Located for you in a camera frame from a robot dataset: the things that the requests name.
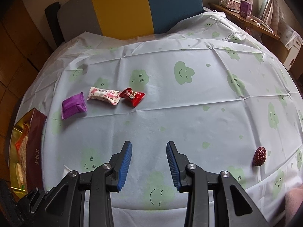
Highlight pink white candy bar wrapper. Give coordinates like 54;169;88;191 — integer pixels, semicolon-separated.
87;87;121;106

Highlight tissue box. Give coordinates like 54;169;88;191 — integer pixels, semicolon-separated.
218;0;254;13

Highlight red candy wrapper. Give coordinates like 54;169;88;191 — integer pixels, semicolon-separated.
119;88;145;107

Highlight orange snack packet in box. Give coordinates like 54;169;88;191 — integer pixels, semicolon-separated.
15;123;29;170

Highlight white tablecloth green clouds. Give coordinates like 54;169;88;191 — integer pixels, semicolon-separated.
17;12;302;226

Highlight yellow blue grey sofa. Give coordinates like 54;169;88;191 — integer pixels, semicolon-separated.
45;0;204;46

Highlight dried red jujube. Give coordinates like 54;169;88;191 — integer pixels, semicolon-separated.
253;147;267;166

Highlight dark red gold gift box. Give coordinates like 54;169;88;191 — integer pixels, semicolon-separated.
9;108;46;199

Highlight purple small box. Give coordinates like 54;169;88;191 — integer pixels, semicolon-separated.
240;1;252;19

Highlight white green packet in box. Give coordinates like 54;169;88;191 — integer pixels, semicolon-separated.
15;163;26;191

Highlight purple snack packet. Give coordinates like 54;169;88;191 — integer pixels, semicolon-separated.
62;92;87;120

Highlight wooden side shelf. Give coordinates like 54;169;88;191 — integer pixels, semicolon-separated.
209;3;280;40

